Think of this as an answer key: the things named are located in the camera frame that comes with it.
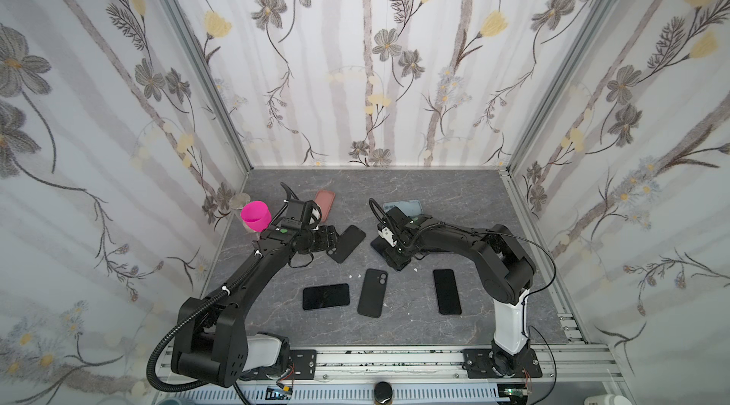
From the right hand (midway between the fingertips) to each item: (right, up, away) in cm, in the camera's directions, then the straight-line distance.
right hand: (391, 248), depth 94 cm
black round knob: (-4, -26, -32) cm, 42 cm away
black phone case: (-15, 0, +6) cm, 17 cm away
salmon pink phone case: (-26, +16, +18) cm, 35 cm away
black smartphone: (-1, 0, -9) cm, 9 cm away
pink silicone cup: (-44, +11, -4) cm, 45 cm away
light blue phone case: (+8, +13, +14) cm, 20 cm away
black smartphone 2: (+17, -12, -8) cm, 22 cm away
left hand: (-20, +7, -9) cm, 23 cm away
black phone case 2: (-6, -14, -5) cm, 16 cm away
